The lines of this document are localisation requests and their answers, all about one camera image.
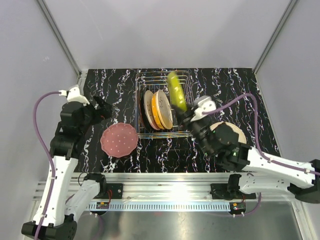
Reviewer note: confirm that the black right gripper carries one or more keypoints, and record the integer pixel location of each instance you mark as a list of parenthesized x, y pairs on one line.
[(189, 118)]

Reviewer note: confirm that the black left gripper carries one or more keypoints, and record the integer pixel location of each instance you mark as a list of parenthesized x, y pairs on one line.
[(105, 112)]

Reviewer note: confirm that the cream beige floral plate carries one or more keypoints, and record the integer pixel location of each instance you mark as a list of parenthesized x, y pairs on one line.
[(241, 136)]

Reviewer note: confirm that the dark brown round plate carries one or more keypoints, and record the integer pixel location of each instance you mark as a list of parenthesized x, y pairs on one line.
[(142, 113)]

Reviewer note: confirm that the cream pink floral plate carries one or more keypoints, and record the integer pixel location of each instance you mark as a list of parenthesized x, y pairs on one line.
[(147, 101)]

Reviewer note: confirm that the orange dotted scalloped plate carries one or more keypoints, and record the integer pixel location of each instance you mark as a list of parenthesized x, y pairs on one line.
[(155, 113)]

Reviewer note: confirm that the cream orange floral plate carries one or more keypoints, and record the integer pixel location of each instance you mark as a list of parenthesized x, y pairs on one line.
[(164, 109)]

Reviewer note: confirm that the green dotted scalloped plate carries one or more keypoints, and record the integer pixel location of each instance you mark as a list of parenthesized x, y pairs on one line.
[(176, 92)]

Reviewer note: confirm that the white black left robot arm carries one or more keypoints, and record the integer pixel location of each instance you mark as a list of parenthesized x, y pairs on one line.
[(57, 215)]

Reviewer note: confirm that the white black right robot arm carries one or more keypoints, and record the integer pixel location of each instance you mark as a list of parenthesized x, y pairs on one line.
[(252, 171)]

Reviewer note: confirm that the pink scalloped bottom plate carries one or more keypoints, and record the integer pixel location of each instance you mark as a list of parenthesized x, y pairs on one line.
[(119, 140)]

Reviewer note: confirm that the right green circuit board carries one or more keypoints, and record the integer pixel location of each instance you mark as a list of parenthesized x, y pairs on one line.
[(238, 208)]

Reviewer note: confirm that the green circuit board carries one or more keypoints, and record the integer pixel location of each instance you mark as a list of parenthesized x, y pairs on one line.
[(102, 205), (238, 208)]

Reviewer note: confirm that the left green circuit board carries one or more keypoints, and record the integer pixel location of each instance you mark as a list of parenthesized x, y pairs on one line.
[(102, 205)]

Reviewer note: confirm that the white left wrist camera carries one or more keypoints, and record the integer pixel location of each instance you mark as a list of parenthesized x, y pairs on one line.
[(74, 95)]

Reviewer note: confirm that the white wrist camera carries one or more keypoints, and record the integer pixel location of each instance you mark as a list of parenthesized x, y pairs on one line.
[(74, 95), (201, 106)]

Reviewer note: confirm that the left aluminium frame post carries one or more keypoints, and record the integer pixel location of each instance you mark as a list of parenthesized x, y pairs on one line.
[(58, 35)]

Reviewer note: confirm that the aluminium frame post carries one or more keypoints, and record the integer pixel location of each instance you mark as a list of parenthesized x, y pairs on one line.
[(58, 35), (292, 4)]

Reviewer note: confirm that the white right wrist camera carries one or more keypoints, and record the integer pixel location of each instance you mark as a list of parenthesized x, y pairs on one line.
[(201, 106)]

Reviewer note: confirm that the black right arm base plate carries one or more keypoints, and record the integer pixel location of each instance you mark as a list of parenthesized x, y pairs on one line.
[(219, 191)]

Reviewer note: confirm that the white slotted cable duct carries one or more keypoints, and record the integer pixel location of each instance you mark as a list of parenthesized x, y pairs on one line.
[(153, 206)]

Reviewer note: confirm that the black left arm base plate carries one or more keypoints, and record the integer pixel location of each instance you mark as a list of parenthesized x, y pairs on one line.
[(113, 190)]

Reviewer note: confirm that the aluminium mounting rail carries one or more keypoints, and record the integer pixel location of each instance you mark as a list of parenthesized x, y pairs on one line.
[(160, 187)]

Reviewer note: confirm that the right aluminium frame post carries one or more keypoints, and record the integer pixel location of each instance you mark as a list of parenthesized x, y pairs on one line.
[(292, 4)]

